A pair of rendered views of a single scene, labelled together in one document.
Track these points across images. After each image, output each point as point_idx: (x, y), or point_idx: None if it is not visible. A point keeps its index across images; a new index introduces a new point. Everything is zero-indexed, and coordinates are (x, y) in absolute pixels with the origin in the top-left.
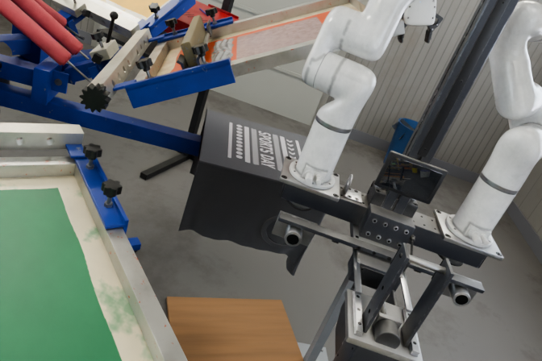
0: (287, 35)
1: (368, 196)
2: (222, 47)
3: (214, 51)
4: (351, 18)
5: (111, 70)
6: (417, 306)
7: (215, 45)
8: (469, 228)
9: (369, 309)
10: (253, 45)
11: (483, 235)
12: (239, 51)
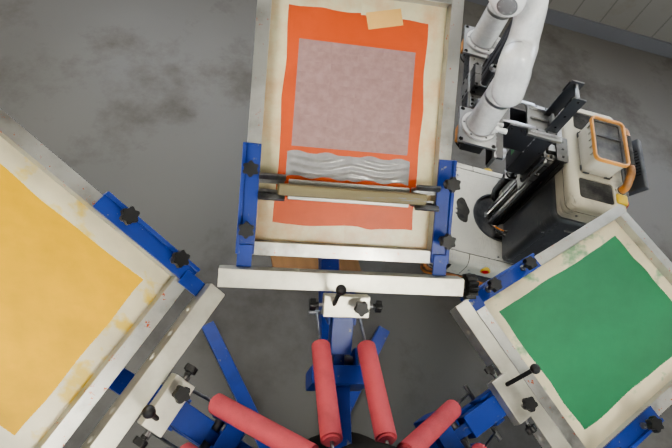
0: (351, 88)
1: (479, 93)
2: (335, 166)
3: (337, 176)
4: (535, 53)
5: (424, 280)
6: (556, 103)
7: (310, 174)
8: (496, 43)
9: (555, 126)
10: (355, 130)
11: (498, 38)
12: (365, 149)
